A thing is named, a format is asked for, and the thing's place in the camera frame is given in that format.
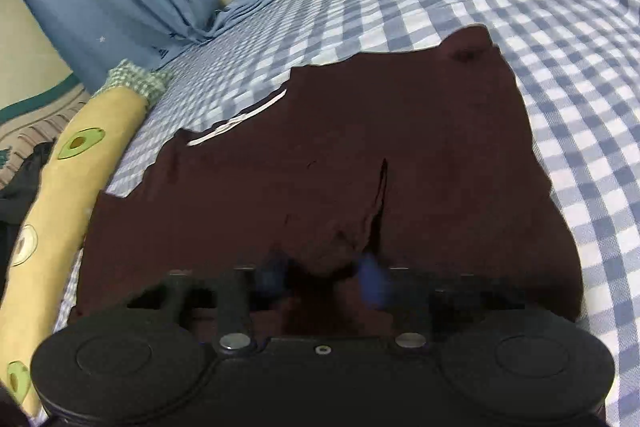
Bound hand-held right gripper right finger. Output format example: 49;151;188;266
350;252;531;350

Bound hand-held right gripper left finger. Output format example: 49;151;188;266
127;257;293;352

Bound dark navy clothes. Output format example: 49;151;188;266
0;141;57;268

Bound teal trimmed headboard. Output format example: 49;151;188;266
0;74;93;190

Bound dark maroon garment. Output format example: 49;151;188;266
67;24;583;343

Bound yellow avocado print blanket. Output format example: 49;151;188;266
0;84;151;418

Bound green checked pillow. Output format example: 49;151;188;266
102;60;174;110

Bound blue white checked bed sheet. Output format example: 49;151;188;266
50;0;640;427

